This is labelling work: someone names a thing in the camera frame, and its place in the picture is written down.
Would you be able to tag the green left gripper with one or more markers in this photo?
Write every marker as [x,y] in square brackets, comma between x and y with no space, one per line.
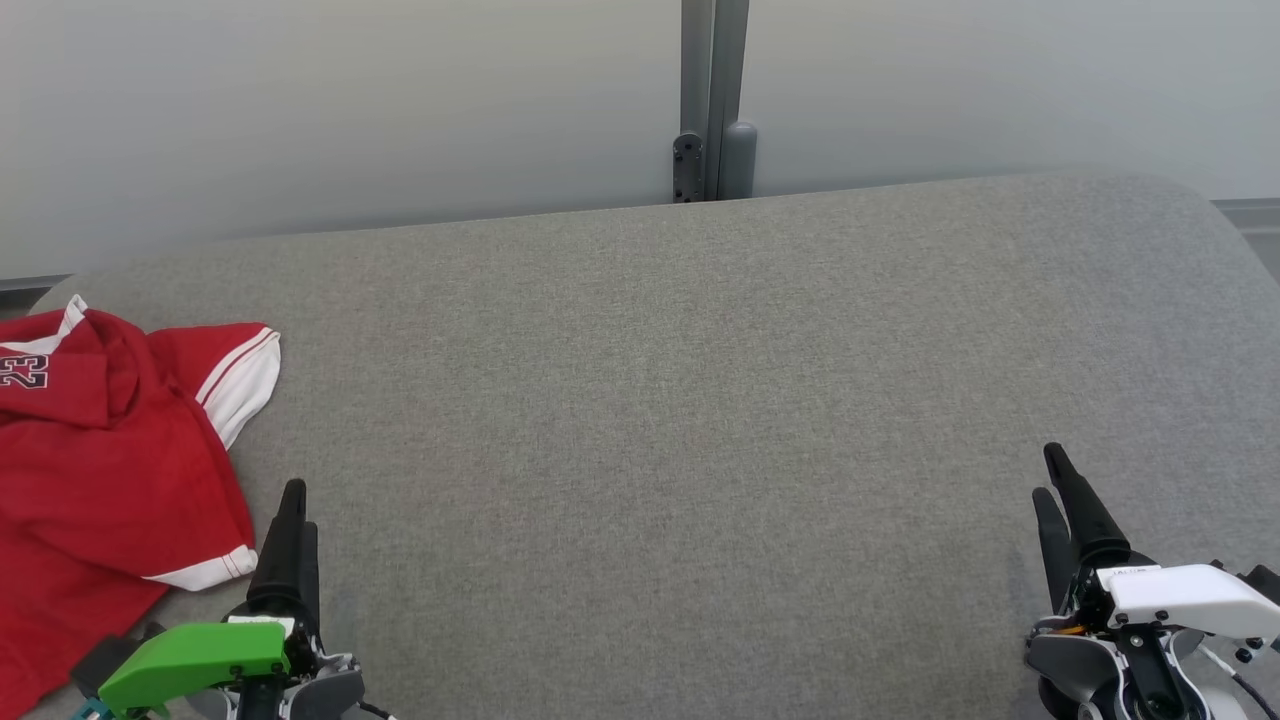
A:
[190,660]

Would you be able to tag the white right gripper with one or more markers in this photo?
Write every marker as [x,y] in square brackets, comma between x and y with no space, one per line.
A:
[1180,600]

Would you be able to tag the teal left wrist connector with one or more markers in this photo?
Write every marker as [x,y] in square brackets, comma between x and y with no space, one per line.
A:
[90,711]

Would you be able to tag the metal door hinge plate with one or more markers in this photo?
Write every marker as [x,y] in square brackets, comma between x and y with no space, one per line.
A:
[687,170]

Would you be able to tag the grey metal door post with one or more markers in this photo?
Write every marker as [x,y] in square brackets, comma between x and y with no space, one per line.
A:
[722,60]

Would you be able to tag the grey wall base rail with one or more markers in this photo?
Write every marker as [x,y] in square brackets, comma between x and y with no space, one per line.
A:
[1250,215]
[25,291]

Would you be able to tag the red shorts with white trim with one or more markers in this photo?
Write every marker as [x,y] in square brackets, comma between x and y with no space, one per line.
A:
[100,520]

